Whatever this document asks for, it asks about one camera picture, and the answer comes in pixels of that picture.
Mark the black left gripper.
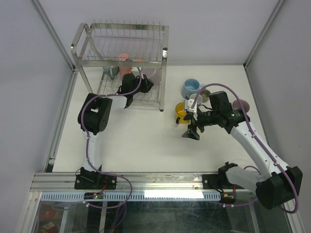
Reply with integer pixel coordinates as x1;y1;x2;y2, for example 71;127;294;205
130;73;154;95

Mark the lilac mug with handle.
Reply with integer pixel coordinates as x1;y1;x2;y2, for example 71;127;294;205
141;67;161;84

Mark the yellow mug black handle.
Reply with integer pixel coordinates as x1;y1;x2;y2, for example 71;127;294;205
175;102;189;124

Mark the grey white small mug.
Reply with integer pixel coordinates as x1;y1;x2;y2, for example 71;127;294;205
189;94;203;105

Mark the tall pink cup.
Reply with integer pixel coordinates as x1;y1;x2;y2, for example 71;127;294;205
118;52;133;78

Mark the grey-blue round ceramic cup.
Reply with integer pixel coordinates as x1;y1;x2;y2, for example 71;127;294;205
103;65;120;80

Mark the lilac mug black handle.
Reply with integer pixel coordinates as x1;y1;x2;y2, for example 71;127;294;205
232;99;250;113

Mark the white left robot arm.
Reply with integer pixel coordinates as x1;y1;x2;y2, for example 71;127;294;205
78;73;154;189

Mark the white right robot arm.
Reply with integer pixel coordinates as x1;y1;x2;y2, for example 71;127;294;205
182;91;303;210

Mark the stainless steel dish rack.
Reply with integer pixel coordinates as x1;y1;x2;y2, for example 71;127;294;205
70;21;169;112

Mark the small olive cup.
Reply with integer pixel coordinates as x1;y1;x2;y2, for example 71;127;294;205
200;89;210;102

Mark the light blue mug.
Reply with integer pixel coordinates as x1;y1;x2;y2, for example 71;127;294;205
181;79;205;99

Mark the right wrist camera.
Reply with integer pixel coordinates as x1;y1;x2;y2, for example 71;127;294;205
184;99;197;114

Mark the white slotted cable duct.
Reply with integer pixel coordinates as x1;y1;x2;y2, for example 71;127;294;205
41;190;221;202

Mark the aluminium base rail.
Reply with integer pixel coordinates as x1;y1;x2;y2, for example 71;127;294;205
31;171;258;195

